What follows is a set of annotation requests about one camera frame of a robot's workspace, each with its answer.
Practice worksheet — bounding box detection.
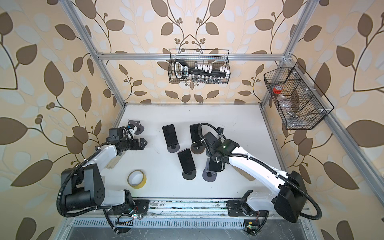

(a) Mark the aluminium front rail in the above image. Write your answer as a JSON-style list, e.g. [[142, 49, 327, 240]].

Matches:
[[68, 197, 301, 219]]

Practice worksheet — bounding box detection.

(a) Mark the black socket set rail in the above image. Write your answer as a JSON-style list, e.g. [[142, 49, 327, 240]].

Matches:
[[172, 60, 231, 80]]

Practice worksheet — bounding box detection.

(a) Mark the yellow masking tape roll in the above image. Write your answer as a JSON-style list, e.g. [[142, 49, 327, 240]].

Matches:
[[127, 170, 147, 189]]

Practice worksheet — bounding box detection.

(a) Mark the black smartphone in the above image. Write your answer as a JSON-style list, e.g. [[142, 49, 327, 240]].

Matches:
[[177, 148, 196, 174], [190, 124, 203, 147], [162, 124, 179, 147], [208, 158, 223, 173]]

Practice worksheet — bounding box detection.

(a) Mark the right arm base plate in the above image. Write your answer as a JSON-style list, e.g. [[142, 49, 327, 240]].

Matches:
[[226, 200, 269, 218]]

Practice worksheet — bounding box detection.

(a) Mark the grey phone stand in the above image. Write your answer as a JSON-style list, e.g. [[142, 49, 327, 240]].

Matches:
[[202, 169, 217, 183], [167, 144, 180, 153], [128, 120, 145, 135], [182, 169, 197, 181]]

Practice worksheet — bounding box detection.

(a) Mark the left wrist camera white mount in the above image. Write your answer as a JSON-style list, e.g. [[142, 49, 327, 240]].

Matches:
[[108, 126, 134, 141]]

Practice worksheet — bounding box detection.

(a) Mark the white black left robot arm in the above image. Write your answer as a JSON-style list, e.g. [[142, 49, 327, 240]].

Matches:
[[56, 124, 148, 218]]

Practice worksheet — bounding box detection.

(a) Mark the black wire basket right wall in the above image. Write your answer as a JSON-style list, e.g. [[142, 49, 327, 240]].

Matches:
[[264, 63, 335, 130]]

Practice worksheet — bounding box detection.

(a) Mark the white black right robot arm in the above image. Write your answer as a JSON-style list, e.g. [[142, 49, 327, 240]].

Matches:
[[197, 123, 323, 223]]

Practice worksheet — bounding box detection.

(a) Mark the clear bottle red cap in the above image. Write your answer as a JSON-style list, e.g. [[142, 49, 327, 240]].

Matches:
[[273, 85, 300, 112]]

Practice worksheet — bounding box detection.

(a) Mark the black wire basket back wall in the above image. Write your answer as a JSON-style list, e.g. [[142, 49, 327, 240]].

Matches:
[[168, 48, 231, 85]]

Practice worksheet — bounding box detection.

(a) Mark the black wire basket wall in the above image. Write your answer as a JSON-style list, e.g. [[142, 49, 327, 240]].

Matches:
[[168, 48, 231, 85], [264, 63, 335, 130]]

